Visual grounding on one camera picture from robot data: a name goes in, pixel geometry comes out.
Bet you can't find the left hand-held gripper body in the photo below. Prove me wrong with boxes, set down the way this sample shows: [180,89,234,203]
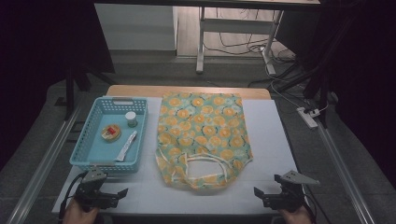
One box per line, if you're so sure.
[74,167,108,209]

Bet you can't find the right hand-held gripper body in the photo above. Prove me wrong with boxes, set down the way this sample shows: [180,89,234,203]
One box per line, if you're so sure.
[274,170,321,213]

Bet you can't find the light blue plastic basket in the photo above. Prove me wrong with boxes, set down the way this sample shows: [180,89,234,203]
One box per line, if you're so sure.
[68,95,149,175]

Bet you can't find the white tube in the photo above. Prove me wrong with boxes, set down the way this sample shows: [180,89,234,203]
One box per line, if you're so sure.
[114,130,138,162]

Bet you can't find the round gold tin red label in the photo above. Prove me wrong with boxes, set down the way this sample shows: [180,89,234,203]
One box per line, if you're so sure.
[101,123,122,144]

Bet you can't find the small jar with white lid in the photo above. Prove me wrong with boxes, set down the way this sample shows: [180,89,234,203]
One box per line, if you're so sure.
[124,111,139,129]

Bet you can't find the orange slice print bag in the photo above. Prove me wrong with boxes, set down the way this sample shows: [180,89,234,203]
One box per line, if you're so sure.
[154,91,254,191]

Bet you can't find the person's right hand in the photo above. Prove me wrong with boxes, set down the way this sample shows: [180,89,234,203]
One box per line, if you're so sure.
[278,204,316,224]

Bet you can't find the person's left hand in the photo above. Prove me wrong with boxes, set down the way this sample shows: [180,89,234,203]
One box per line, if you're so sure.
[62,199,101,224]

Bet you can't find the white table mat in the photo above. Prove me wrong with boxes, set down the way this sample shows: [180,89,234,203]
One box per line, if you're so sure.
[50,96,300,217]

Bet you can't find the white power strip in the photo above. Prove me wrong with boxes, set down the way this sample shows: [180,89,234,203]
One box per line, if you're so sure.
[295,105,320,130]

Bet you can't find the black metal stand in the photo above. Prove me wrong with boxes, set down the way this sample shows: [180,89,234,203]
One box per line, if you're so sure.
[63,60,117,121]
[274,12,361,129]

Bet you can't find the black curtain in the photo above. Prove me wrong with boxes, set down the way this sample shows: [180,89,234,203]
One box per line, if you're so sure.
[0,0,117,171]
[275,0,396,188]

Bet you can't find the white cabinet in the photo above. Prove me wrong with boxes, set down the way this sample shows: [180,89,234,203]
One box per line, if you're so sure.
[94,3,178,52]

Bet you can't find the left hand-held gripper black cable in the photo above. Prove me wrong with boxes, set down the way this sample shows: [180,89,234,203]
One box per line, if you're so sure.
[58,172,88,219]

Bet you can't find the hand-held gripper black cable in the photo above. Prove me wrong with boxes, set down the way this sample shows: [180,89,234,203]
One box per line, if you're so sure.
[300,184,326,224]
[58,172,88,219]

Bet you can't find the right hand-held gripper black cable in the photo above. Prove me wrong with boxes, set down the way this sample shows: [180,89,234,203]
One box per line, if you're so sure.
[300,184,326,224]

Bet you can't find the aluminium rail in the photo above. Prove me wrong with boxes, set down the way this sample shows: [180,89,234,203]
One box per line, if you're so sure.
[5,105,82,224]
[317,123,378,224]

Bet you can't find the white floor cable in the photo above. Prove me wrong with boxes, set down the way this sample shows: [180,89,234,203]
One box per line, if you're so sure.
[263,60,330,114]

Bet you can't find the black floor cable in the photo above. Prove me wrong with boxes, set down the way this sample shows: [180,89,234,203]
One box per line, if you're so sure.
[204,31,297,64]

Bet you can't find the white metal desk frame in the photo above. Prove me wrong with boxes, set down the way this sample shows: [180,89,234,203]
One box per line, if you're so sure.
[195,6,285,76]

